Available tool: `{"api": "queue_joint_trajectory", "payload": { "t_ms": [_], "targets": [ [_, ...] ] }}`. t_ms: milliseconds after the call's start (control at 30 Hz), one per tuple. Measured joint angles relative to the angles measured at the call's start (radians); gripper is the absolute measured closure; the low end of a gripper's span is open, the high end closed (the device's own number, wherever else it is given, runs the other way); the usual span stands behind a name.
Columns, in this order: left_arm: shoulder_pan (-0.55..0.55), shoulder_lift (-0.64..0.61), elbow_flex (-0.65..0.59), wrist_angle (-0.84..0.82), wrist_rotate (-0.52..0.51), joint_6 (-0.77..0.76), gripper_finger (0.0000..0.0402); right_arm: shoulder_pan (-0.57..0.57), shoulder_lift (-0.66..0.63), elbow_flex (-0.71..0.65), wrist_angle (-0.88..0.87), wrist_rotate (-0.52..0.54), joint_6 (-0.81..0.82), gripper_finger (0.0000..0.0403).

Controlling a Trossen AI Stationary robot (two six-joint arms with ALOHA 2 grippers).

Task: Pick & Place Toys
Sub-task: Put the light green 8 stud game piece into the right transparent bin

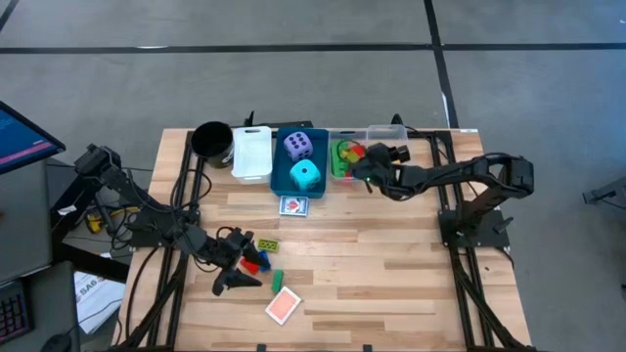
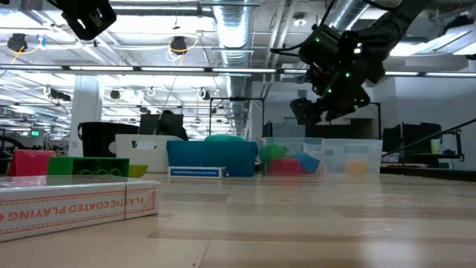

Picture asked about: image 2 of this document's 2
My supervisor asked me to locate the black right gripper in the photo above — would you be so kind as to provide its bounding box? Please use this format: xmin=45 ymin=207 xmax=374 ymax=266
xmin=289 ymin=64 xmax=386 ymax=126

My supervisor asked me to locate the small blue single-stud brick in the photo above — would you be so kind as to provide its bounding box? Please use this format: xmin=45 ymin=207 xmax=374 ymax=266
xmin=291 ymin=152 xmax=321 ymax=174

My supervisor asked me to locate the green stepped toy brick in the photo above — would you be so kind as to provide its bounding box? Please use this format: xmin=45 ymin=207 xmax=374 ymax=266
xmin=257 ymin=144 xmax=289 ymax=174

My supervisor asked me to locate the large red toy brick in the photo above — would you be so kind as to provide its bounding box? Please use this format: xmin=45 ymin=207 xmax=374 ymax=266
xmin=268 ymin=158 xmax=302 ymax=176

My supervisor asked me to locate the yellow studded toy brick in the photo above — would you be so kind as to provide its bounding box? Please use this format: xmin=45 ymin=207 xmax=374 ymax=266
xmin=343 ymin=160 xmax=370 ymax=176

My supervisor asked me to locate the small red toy brick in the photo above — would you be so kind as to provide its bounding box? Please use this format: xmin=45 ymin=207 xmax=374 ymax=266
xmin=7 ymin=149 xmax=57 ymax=177

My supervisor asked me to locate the clear plastic bin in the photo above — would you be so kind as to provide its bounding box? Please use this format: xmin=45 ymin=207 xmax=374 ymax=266
xmin=321 ymin=138 xmax=385 ymax=176
xmin=257 ymin=136 xmax=325 ymax=176

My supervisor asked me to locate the black ceiling device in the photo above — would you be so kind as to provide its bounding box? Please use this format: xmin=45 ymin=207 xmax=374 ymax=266
xmin=6 ymin=32 xmax=29 ymax=54
xmin=169 ymin=35 xmax=188 ymax=56

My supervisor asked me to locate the dark blue plastic bin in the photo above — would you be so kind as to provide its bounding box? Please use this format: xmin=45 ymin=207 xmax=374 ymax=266
xmin=166 ymin=139 xmax=259 ymax=178

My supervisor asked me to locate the dark background monitor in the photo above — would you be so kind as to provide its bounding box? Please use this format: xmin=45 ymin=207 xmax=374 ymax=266
xmin=138 ymin=112 xmax=184 ymax=136

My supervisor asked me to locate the black cup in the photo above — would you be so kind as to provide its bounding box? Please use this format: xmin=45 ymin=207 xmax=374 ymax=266
xmin=77 ymin=121 xmax=141 ymax=159

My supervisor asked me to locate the blue playing card box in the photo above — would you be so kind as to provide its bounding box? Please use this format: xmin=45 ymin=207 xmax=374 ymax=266
xmin=167 ymin=165 xmax=229 ymax=180

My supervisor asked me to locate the person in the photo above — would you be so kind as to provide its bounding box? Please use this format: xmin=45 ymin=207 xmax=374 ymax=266
xmin=157 ymin=109 xmax=190 ymax=141

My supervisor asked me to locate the short green toy brick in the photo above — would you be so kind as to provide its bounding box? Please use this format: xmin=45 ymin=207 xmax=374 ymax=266
xmin=48 ymin=156 xmax=131 ymax=177

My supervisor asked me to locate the white plastic bin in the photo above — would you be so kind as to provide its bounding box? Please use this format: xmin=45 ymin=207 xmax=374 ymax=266
xmin=115 ymin=134 xmax=184 ymax=174

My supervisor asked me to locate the silver ventilation duct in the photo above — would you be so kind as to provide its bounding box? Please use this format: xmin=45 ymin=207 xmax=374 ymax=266
xmin=212 ymin=0 xmax=258 ymax=135

